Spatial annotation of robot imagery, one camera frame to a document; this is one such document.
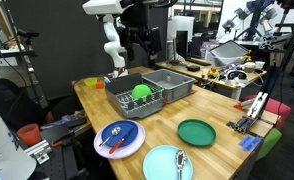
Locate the white cup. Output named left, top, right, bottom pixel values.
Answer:
left=253, top=60, right=266, bottom=70

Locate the black optical breadboard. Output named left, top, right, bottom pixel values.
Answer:
left=40, top=123, right=90, bottom=180

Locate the light blue plate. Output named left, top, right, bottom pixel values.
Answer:
left=142, top=144, right=194, bottom=180

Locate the dark green plate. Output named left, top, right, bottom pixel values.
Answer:
left=177, top=118, right=217, bottom=148

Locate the white VR headset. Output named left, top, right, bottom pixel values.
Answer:
left=224, top=68, right=250, bottom=83

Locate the blue and silver machine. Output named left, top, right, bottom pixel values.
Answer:
left=221, top=0, right=279, bottom=42

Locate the grey plastic bin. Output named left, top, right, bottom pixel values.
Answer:
left=141, top=68, right=196, bottom=104

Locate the metal spoon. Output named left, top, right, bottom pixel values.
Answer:
left=175, top=149, right=188, bottom=180

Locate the black tripod with camera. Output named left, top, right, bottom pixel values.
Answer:
left=0, top=0, right=50, bottom=109

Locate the orange cup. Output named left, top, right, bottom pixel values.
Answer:
left=16, top=123, right=42, bottom=147

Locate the grey tilted storage bin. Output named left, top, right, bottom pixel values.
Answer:
left=209, top=39, right=250, bottom=68

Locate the dark blue plate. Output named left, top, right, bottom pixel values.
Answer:
left=101, top=120, right=139, bottom=149

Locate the orange handled tool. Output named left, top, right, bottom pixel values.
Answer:
left=50, top=139, right=65, bottom=149

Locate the aluminium bracket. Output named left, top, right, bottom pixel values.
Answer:
left=24, top=139, right=53, bottom=165

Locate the silver spoon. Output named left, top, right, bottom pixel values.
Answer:
left=98, top=126, right=122, bottom=148

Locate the green chair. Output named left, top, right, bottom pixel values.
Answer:
left=255, top=128, right=283, bottom=162

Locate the red handled knife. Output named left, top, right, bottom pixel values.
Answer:
left=108, top=127, right=135, bottom=155

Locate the black power adapter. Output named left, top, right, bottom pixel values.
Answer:
left=186, top=65, right=201, bottom=73

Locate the black camera stand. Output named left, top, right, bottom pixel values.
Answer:
left=226, top=0, right=294, bottom=135

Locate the light green bowl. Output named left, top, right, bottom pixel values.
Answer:
left=131, top=83, right=153, bottom=101

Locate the black keyboard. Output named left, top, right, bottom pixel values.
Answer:
left=186, top=57, right=212, bottom=67

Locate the wooden side desk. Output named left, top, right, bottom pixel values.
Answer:
left=154, top=59, right=268, bottom=101

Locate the yellow green bowl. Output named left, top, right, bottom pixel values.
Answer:
left=83, top=77, right=98, bottom=88

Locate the red chair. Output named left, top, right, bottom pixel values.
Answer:
left=240, top=94, right=292, bottom=131

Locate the grey dish rack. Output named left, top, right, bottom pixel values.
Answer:
left=104, top=73, right=166, bottom=120

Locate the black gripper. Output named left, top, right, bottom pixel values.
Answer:
left=120, top=14, right=163, bottom=63

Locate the yellow duck toy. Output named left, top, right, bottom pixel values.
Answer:
left=207, top=67, right=220, bottom=80

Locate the lavender plate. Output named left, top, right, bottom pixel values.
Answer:
left=93, top=119, right=147, bottom=160

